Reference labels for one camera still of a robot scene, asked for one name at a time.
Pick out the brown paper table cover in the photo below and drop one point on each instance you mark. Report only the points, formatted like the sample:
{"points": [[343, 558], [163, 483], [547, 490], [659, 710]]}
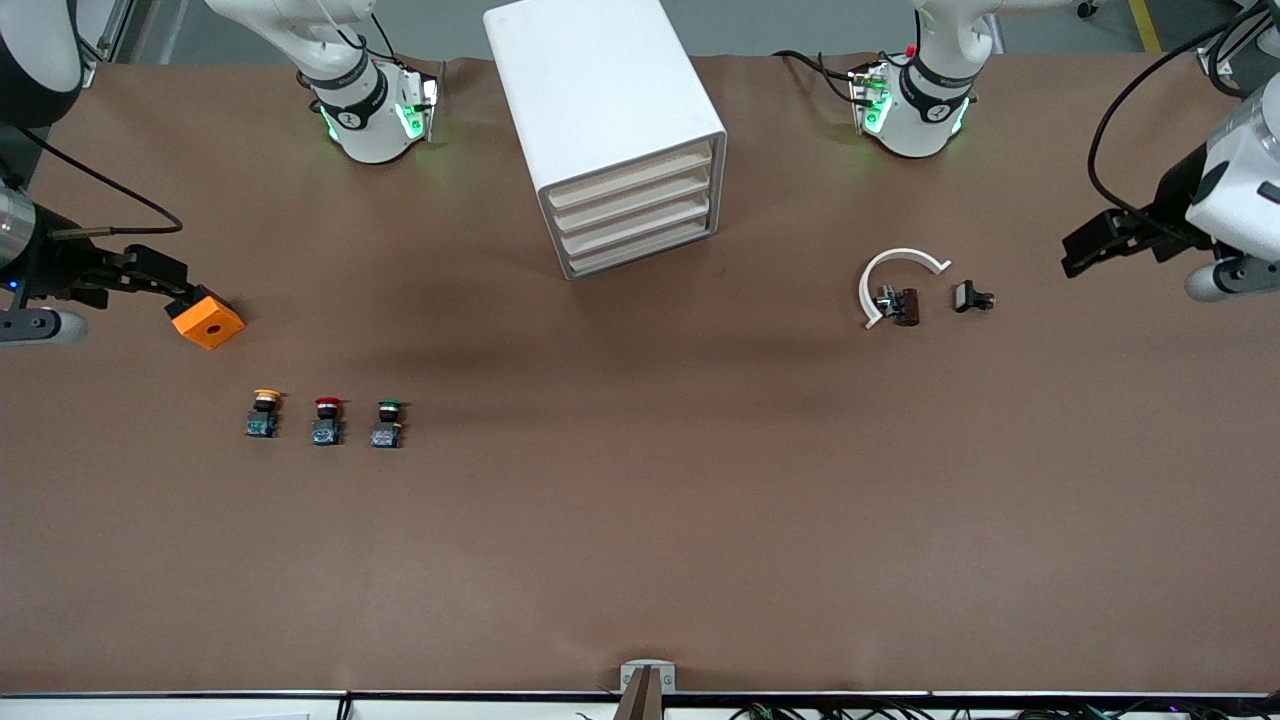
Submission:
{"points": [[640, 500]]}

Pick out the small black switch part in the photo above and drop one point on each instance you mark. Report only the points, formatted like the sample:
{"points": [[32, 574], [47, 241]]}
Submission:
{"points": [[966, 297]]}

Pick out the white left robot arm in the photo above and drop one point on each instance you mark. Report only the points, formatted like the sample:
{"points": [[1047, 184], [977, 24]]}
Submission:
{"points": [[925, 120]]}

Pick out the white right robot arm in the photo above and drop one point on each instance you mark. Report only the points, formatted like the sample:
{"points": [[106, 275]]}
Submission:
{"points": [[350, 110]]}

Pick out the dark brown switch part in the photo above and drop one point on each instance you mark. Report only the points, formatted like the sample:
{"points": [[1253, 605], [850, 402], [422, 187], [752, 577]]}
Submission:
{"points": [[905, 307]]}

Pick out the green push button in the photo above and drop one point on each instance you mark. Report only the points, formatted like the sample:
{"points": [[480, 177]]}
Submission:
{"points": [[386, 432]]}

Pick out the grey metal bracket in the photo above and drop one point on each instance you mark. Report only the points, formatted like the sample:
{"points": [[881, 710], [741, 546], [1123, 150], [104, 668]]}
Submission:
{"points": [[665, 676]]}

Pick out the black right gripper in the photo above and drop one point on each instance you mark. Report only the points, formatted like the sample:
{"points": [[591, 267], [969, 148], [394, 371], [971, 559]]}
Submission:
{"points": [[52, 266]]}

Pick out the aluminium frame profile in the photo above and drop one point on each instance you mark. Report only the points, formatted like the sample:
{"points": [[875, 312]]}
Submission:
{"points": [[1208, 62], [90, 70]]}

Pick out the yellow push button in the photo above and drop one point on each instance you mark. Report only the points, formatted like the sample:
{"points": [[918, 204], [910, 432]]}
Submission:
{"points": [[263, 420]]}

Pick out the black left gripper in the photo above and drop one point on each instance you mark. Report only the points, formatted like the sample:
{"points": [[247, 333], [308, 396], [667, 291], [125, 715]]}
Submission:
{"points": [[1178, 203]]}

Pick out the red push button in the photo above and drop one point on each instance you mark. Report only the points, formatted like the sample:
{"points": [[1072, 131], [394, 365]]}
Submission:
{"points": [[326, 428]]}

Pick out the orange box with hole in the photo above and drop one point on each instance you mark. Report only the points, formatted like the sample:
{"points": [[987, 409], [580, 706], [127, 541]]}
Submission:
{"points": [[212, 325]]}

